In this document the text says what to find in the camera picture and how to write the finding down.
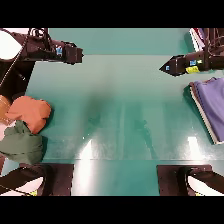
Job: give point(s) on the dark green garment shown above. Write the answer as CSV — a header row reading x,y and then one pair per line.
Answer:
x,y
21,145

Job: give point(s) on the purple garment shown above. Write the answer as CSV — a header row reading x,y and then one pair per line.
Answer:
x,y
213,103

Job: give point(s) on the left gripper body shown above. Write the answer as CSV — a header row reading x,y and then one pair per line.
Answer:
x,y
74,54

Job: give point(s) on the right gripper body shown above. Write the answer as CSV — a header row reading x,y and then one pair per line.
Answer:
x,y
181,64

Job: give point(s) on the white garment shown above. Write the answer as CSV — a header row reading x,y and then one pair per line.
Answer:
x,y
196,38
206,120

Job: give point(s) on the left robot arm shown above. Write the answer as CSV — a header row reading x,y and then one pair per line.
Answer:
x,y
40,48

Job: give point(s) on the tan garment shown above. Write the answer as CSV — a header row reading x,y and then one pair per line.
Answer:
x,y
3,108

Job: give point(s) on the orange garment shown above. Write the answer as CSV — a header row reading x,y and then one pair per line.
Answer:
x,y
31,111

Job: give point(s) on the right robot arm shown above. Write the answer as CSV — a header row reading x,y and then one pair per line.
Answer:
x,y
213,58

